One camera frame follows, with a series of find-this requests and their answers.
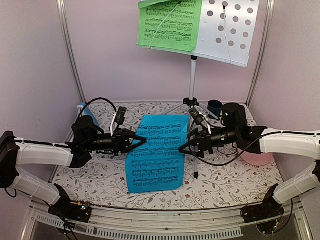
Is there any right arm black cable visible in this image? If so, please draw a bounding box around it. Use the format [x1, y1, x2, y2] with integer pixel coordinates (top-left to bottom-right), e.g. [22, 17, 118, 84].
[187, 119, 276, 167]

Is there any pink plastic plate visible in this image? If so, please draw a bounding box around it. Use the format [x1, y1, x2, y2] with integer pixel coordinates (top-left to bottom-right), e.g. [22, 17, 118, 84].
[240, 152, 275, 167]

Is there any blue sheet music page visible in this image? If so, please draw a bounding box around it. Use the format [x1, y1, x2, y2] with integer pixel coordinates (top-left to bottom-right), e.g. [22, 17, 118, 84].
[125, 114, 189, 194]

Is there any blue metronome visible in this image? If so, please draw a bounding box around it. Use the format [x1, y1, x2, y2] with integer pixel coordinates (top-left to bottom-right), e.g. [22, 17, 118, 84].
[76, 102, 100, 127]

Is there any front aluminium rail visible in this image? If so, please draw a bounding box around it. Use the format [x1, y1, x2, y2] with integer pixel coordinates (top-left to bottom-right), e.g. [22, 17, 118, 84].
[22, 198, 313, 240]

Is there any dark blue mug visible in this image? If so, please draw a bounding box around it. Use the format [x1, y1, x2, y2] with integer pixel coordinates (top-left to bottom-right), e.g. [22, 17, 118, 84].
[207, 100, 223, 120]

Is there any aluminium frame post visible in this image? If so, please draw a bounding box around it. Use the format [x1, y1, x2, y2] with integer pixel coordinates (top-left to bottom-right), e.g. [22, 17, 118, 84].
[56, 0, 87, 102]
[245, 0, 275, 108]

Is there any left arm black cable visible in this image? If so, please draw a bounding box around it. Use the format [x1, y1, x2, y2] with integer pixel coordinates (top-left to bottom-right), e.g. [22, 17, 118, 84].
[76, 97, 118, 121]

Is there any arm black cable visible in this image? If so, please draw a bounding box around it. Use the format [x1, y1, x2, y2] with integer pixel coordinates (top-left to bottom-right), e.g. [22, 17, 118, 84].
[187, 119, 276, 167]
[76, 97, 118, 121]

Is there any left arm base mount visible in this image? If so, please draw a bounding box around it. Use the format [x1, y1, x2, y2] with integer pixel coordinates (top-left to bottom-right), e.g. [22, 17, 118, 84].
[48, 183, 92, 223]

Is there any right aluminium frame post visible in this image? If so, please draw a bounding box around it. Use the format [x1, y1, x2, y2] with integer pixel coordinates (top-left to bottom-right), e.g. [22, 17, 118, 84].
[245, 0, 275, 108]

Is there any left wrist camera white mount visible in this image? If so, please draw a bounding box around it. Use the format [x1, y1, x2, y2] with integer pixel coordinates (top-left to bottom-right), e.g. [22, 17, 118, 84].
[109, 106, 127, 136]

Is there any white perforated music stand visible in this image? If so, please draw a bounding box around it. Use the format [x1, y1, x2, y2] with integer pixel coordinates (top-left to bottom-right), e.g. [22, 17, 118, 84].
[136, 0, 261, 180]

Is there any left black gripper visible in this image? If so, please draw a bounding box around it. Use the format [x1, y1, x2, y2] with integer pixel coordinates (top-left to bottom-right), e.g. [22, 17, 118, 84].
[84, 128, 147, 157]

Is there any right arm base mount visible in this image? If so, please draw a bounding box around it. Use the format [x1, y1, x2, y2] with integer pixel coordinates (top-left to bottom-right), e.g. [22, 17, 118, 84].
[240, 189, 285, 223]

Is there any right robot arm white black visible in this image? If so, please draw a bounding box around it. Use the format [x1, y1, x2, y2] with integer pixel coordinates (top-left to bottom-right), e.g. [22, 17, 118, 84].
[178, 103, 320, 218]

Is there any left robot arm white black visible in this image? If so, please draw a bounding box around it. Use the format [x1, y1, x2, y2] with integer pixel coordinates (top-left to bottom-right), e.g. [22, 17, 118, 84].
[0, 115, 147, 217]

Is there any left aluminium frame post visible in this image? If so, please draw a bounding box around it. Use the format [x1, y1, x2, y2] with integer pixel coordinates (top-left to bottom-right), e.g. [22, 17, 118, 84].
[56, 0, 87, 102]

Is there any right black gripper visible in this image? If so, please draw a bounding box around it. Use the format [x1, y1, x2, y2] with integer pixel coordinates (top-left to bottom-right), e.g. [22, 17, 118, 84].
[179, 126, 239, 158]

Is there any green sheet music page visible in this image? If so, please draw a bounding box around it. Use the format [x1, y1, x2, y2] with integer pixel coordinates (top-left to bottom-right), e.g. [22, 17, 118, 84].
[137, 0, 203, 53]

